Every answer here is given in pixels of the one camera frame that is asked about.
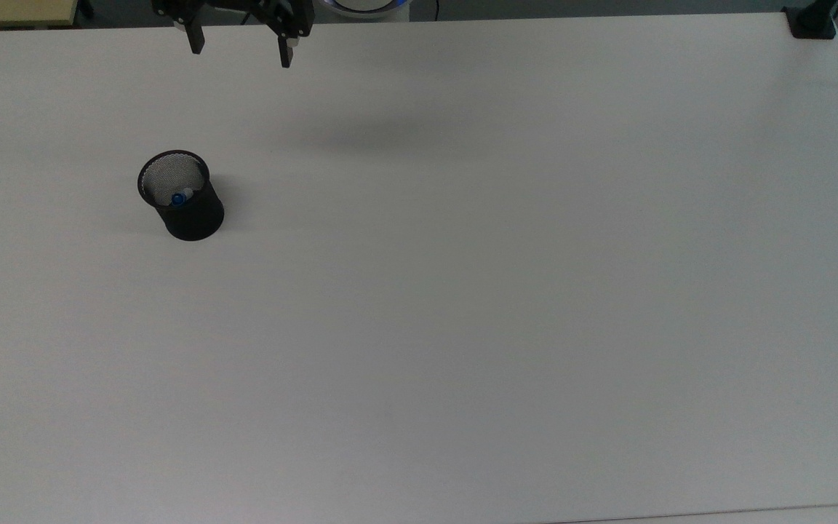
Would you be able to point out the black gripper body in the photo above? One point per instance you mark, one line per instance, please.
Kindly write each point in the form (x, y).
(244, 6)

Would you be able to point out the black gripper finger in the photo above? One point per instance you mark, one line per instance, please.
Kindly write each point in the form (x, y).
(286, 51)
(196, 36)

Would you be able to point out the white marker with blue cap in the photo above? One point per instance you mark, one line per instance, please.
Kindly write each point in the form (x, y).
(180, 197)

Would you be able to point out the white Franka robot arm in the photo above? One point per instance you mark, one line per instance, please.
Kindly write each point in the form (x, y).
(361, 6)

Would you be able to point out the black mesh pen cup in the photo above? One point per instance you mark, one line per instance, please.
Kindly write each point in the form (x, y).
(193, 215)

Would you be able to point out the yellow wooden table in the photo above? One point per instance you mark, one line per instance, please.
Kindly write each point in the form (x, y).
(4, 11)

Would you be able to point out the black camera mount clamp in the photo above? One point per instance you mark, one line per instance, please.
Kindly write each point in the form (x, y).
(812, 22)

